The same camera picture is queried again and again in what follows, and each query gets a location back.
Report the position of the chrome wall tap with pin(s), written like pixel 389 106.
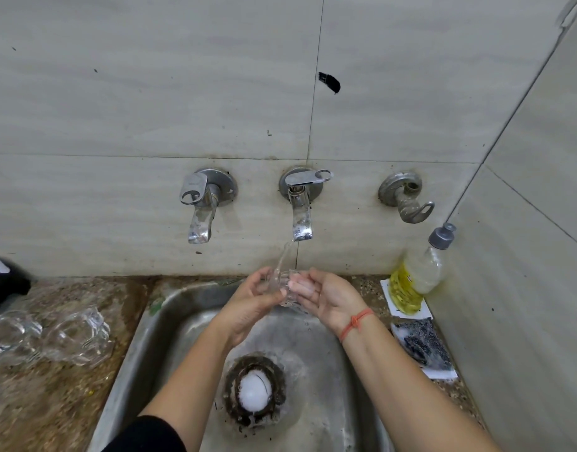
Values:
pixel 206 192
pixel 301 195

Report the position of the dark speckled sponge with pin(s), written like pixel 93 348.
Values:
pixel 422 343

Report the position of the person's right hand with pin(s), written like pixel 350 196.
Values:
pixel 333 301

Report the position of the black tape piece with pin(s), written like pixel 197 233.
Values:
pixel 329 82

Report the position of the grey wall valve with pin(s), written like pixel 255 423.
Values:
pixel 403 192

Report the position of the orange wrist thread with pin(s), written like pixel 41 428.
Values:
pixel 354 323

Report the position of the person's left hand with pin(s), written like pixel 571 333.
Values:
pixel 243 310

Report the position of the stainless steel sink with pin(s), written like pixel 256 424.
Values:
pixel 142 367

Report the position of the black dish rack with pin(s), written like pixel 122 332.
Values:
pixel 3 284

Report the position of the person's right forearm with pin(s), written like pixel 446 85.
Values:
pixel 406 395

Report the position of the metal sink drain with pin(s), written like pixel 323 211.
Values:
pixel 254 390

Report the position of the person's left forearm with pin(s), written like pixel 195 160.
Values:
pixel 184 400

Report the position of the yellow dish soap bottle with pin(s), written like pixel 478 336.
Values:
pixel 415 275

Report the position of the clear glass cup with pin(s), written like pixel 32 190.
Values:
pixel 281 282
pixel 10 336
pixel 78 335

